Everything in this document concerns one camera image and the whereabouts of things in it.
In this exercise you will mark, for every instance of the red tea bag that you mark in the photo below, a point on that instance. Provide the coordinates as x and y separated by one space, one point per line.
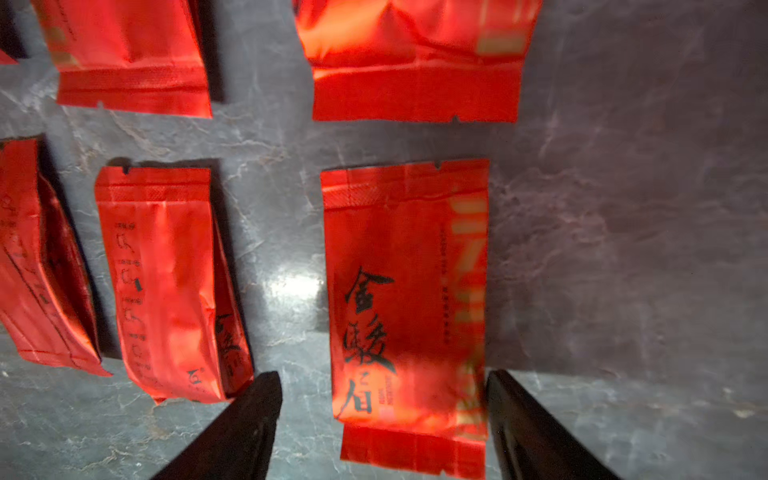
6 59
180 330
134 56
46 300
406 260
416 61

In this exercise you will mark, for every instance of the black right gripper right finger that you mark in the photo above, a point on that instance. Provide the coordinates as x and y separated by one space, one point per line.
529 442

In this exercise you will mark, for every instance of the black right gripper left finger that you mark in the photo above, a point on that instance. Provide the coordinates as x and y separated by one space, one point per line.
238 443

